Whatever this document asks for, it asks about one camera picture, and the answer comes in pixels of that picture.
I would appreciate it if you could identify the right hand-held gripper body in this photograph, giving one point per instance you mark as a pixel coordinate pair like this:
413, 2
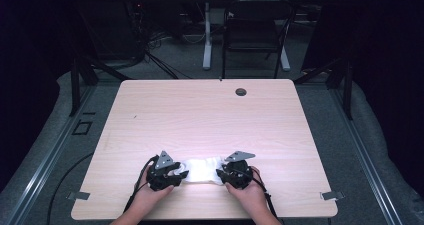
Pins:
238, 175

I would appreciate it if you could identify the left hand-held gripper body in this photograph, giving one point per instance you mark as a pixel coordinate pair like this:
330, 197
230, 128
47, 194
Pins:
160, 176

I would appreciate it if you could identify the person's right hand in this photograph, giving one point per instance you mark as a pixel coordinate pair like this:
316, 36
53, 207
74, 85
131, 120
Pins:
251, 195

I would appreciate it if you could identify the person's left hand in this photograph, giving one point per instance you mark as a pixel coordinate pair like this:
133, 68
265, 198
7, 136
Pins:
146, 198

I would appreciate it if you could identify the grey table grommet hole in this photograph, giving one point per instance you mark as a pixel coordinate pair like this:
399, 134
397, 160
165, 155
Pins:
240, 92

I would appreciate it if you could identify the black metal stand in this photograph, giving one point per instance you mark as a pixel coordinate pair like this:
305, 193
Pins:
75, 85
348, 88

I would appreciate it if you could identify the white desk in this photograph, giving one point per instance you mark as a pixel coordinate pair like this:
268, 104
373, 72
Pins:
207, 35

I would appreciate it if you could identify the black folding chair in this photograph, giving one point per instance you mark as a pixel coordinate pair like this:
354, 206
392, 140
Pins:
251, 35

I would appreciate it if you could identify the metal table bracket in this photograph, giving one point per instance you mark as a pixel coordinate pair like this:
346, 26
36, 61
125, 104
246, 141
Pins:
331, 195
79, 195

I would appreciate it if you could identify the aluminium floor rail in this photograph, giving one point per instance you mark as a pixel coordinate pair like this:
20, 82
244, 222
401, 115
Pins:
46, 158
365, 151

